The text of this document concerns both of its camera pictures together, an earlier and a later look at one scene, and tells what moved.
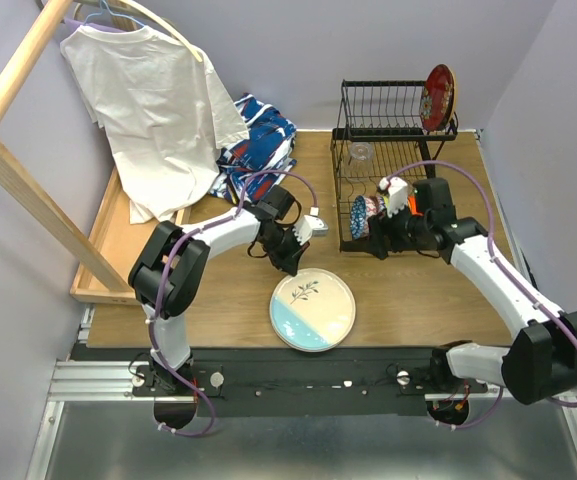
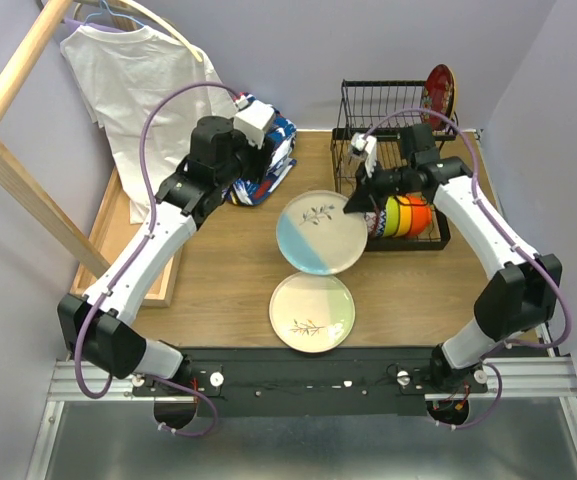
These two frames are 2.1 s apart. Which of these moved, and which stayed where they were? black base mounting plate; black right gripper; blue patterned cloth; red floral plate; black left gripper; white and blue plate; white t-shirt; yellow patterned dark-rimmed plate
Moved: black left gripper; black right gripper; white and blue plate
Stayed: black base mounting plate; white t-shirt; yellow patterned dark-rimmed plate; red floral plate; blue patterned cloth
